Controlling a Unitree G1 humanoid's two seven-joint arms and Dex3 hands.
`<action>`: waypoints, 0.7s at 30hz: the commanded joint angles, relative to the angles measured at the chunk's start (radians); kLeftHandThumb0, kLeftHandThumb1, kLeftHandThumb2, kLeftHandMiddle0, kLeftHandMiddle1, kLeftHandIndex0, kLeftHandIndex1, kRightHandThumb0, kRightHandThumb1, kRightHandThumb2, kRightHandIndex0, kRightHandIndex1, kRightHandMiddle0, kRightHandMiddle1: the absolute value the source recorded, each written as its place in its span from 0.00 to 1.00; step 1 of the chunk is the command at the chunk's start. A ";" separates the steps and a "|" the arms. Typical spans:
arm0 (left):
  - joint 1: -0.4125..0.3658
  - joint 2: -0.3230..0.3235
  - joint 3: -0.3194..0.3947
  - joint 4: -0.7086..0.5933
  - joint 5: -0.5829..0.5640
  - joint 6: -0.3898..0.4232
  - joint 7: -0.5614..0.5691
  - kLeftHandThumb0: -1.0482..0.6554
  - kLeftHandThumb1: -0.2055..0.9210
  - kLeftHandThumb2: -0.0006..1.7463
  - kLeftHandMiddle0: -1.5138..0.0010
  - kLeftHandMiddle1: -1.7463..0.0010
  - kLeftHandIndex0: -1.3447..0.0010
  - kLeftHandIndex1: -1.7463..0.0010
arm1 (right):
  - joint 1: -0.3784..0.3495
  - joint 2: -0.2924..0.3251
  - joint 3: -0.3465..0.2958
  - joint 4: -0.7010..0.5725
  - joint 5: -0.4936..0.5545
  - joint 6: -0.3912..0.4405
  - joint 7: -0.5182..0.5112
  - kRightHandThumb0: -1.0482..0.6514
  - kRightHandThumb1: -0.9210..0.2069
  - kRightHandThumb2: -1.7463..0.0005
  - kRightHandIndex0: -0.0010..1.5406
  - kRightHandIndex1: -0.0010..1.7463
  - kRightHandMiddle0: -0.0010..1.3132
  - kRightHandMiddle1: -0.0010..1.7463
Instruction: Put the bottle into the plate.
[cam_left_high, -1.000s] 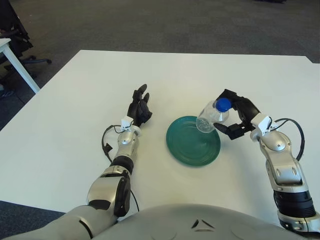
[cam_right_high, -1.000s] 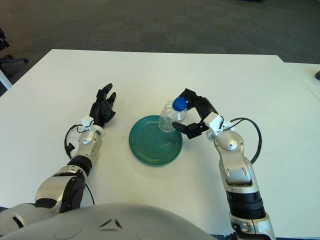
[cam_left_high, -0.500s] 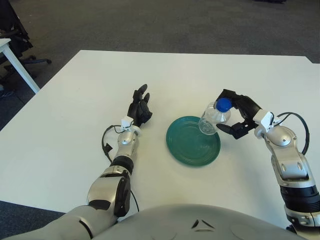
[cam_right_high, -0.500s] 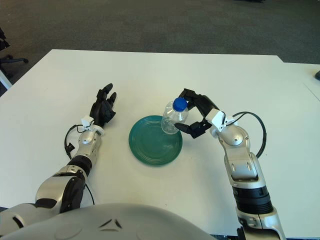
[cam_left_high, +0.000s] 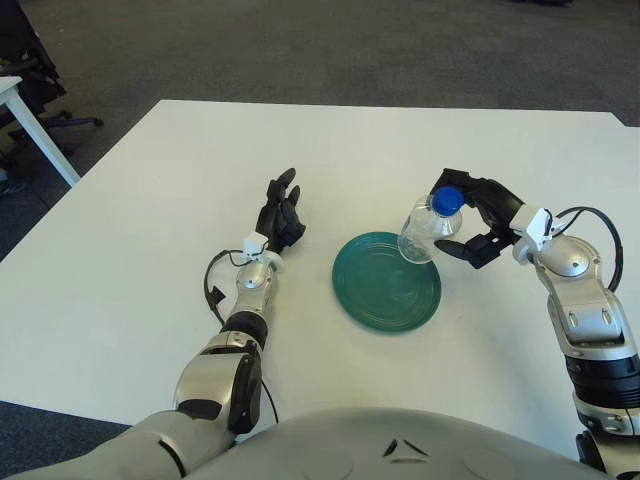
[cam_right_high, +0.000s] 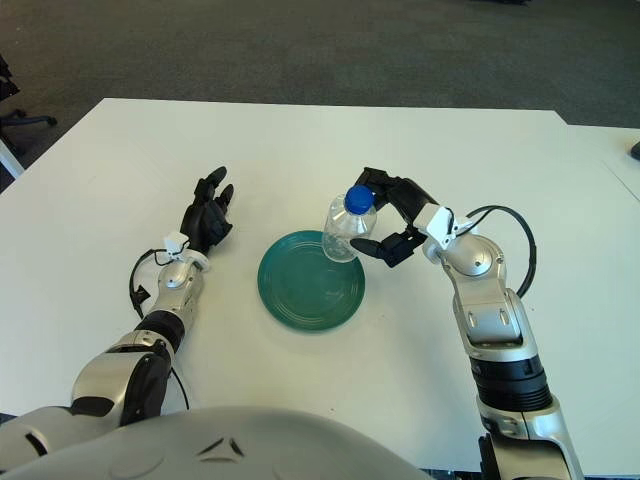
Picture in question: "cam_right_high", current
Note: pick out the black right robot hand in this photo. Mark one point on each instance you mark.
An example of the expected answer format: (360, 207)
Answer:
(412, 200)

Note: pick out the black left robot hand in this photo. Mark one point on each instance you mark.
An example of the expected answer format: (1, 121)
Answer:
(202, 220)

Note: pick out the clear bottle with blue cap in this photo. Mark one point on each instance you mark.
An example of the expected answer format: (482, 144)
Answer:
(359, 197)

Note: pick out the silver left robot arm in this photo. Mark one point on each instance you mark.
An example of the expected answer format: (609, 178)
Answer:
(172, 280)

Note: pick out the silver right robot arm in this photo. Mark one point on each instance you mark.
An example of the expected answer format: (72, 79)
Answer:
(495, 315)

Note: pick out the green ribbed plate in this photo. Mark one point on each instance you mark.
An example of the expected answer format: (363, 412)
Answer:
(300, 295)

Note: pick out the white right wrist connector block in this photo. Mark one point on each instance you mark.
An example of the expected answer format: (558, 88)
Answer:
(437, 222)

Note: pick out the white wrist connector block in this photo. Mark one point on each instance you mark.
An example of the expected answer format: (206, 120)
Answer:
(437, 222)
(175, 242)

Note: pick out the white left wrist connector block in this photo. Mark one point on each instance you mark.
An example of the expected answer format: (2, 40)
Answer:
(175, 242)

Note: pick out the black office chair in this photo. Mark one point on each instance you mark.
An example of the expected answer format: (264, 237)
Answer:
(30, 120)

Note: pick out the white desk with leg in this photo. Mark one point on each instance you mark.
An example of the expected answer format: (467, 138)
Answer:
(10, 160)

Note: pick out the dark object on neighbouring table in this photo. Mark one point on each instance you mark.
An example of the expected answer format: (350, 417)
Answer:
(636, 150)

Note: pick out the grey robot torso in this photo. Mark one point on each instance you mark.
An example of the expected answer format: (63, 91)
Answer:
(225, 450)

